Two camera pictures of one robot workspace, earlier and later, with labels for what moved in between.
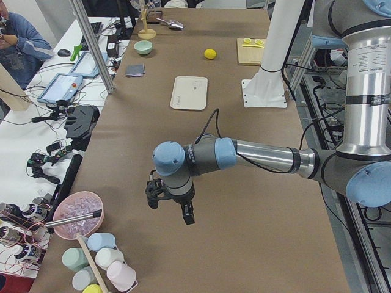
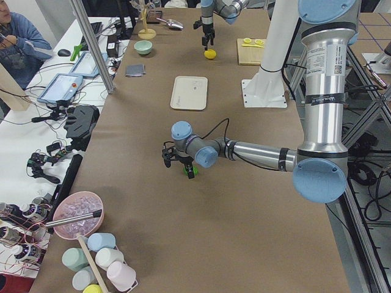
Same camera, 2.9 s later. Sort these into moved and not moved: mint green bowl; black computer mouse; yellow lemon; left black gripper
Moved: left black gripper
Not moved: yellow lemon; mint green bowl; black computer mouse
